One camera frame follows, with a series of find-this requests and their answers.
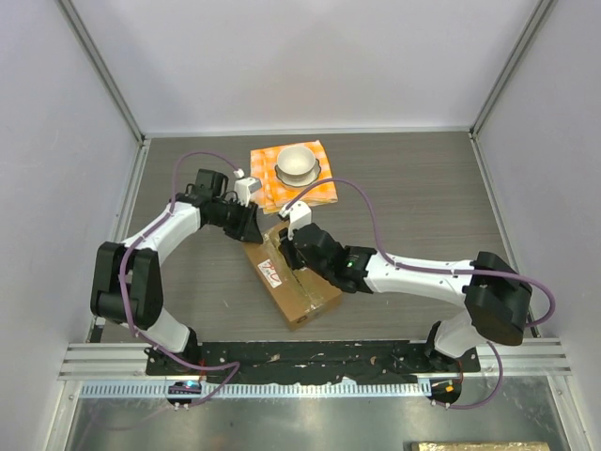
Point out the aluminium frame rail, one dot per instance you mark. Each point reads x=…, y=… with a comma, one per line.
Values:
x=92, y=53

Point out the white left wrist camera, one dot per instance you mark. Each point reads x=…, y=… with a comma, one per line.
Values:
x=245, y=187

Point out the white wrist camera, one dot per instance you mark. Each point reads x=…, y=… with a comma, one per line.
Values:
x=298, y=214
x=245, y=187

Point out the gold foil block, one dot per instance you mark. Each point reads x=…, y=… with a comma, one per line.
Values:
x=481, y=446

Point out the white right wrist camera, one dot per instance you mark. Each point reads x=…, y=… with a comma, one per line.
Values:
x=298, y=214

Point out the brown cardboard express box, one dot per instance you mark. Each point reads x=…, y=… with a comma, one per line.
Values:
x=301, y=296

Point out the white slotted cable duct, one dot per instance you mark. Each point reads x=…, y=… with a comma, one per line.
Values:
x=187, y=389

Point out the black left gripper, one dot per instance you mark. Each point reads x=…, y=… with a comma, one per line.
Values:
x=246, y=230

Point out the white ceramic bowl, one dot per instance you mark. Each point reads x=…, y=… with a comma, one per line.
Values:
x=296, y=159

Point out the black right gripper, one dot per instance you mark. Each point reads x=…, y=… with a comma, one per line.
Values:
x=287, y=250

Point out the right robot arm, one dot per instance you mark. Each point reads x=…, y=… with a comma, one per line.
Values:
x=494, y=302

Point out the scalloped white saucer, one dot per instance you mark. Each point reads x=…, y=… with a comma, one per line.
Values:
x=298, y=181

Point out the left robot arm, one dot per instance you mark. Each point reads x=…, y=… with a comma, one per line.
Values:
x=127, y=282

